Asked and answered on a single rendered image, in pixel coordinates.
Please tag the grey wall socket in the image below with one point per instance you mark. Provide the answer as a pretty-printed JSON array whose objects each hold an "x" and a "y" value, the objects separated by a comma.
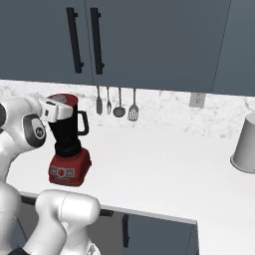
[{"x": 197, "y": 100}]

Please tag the narrow dark grey cupboard door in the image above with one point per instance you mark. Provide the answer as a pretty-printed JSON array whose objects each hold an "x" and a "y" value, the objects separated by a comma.
[{"x": 237, "y": 46}]

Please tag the dark grey base cupboard door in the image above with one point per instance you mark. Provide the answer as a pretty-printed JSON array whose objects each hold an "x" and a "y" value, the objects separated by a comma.
[{"x": 156, "y": 237}]

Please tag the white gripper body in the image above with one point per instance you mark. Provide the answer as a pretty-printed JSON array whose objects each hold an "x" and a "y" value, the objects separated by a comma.
[{"x": 64, "y": 111}]

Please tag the red and black blender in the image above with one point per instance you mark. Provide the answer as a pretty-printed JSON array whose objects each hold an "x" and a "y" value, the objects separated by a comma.
[{"x": 70, "y": 164}]

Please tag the wide dark grey cupboard door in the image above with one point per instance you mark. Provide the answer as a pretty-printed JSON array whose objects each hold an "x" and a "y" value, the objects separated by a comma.
[{"x": 156, "y": 43}]

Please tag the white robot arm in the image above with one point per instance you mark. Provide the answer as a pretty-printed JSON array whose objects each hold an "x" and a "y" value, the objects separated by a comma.
[{"x": 13, "y": 132}]

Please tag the hanging grey turner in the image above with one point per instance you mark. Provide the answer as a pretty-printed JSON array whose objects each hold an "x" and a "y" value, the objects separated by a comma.
[{"x": 99, "y": 104}]

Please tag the hanging grey fork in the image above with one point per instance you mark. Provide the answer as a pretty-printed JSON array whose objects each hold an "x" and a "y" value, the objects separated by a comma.
[{"x": 108, "y": 103}]

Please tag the hanging slotted spatula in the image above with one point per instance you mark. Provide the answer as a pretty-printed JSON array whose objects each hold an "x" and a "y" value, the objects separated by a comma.
[{"x": 133, "y": 113}]

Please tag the grey tapered pot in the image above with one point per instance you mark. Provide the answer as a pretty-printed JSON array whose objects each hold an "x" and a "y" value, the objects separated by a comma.
[{"x": 245, "y": 146}]

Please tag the hanging grey ladle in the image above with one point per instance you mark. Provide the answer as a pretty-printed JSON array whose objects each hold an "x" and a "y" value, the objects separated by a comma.
[{"x": 119, "y": 111}]

